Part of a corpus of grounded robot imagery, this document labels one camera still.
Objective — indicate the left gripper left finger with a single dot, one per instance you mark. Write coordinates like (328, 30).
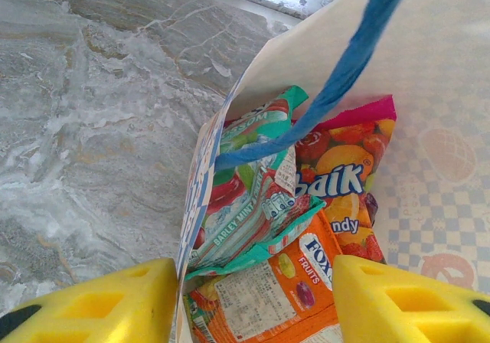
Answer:
(95, 308)

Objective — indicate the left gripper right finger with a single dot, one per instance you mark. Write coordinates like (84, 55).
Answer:
(402, 308)

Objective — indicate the orange fruit candy packet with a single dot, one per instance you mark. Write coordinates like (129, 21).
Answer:
(268, 301)

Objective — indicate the pink-edged fruit candy bag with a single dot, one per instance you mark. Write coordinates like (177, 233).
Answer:
(344, 159)

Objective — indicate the teal mint candy bag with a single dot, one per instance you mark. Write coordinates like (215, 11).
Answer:
(245, 205)

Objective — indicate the blue checkered paper bag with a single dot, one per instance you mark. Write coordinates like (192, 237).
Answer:
(421, 90)

